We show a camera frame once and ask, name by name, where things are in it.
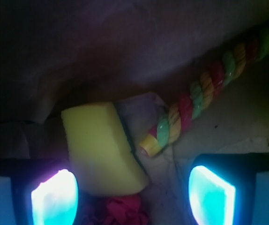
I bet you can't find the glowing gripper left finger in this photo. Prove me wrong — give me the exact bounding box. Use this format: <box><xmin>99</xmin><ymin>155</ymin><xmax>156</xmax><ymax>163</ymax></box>
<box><xmin>0</xmin><ymin>158</ymin><xmax>79</xmax><ymax>225</ymax></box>

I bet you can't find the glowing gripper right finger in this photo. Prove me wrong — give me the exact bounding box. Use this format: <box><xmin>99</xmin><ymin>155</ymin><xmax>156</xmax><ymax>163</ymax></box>
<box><xmin>188</xmin><ymin>153</ymin><xmax>269</xmax><ymax>225</ymax></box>

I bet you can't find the yellow sponge with dark backing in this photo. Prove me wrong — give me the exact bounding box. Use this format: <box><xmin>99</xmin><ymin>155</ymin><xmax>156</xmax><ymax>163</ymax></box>
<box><xmin>61</xmin><ymin>102</ymin><xmax>149</xmax><ymax>196</ymax></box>

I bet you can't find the crumpled red paper ball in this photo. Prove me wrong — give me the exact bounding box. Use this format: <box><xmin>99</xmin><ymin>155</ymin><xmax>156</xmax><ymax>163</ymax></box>
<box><xmin>87</xmin><ymin>194</ymin><xmax>150</xmax><ymax>225</ymax></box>

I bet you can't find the brown paper bag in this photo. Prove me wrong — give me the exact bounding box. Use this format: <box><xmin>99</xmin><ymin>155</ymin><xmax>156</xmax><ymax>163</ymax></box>
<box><xmin>0</xmin><ymin>0</ymin><xmax>269</xmax><ymax>225</ymax></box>

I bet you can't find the red yellow green twisted rope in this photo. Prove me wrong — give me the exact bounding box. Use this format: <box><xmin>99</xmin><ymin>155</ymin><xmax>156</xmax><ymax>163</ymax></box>
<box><xmin>139</xmin><ymin>22</ymin><xmax>269</xmax><ymax>157</ymax></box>

